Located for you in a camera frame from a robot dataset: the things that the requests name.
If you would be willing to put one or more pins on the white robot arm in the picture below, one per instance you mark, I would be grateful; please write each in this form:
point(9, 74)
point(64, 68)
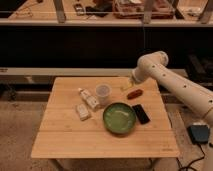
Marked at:
point(196, 97)

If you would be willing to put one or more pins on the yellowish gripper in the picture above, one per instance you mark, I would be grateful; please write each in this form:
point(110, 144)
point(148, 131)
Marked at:
point(127, 85)

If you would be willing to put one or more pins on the red tray on shelf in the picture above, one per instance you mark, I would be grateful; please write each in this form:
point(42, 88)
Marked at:
point(136, 8)

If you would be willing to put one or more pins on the green ceramic bowl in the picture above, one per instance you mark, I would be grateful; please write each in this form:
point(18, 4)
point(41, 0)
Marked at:
point(119, 118)

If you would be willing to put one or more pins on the small remote on shelf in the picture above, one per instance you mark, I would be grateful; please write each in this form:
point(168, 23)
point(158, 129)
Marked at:
point(79, 9)

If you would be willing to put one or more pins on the white rectangular eraser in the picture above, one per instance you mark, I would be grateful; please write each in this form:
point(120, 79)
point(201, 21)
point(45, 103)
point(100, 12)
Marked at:
point(82, 112)

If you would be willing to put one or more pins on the black rectangular phone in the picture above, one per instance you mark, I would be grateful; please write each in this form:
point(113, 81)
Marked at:
point(141, 114)

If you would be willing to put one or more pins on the wooden table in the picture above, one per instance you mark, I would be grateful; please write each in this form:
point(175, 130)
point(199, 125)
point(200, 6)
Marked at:
point(63, 135)

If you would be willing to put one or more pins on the white tube bottle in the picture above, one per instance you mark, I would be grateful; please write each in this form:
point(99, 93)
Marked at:
point(90, 100)

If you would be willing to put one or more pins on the reddish brown sausage object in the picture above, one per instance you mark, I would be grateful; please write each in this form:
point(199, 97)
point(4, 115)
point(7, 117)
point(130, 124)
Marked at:
point(134, 94)

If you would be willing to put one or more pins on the translucent plastic cup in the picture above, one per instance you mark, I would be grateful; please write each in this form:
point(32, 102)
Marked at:
point(103, 92)

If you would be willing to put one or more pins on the black device on shelf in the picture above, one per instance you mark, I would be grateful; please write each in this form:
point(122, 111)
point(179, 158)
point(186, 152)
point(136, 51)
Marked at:
point(99, 10)

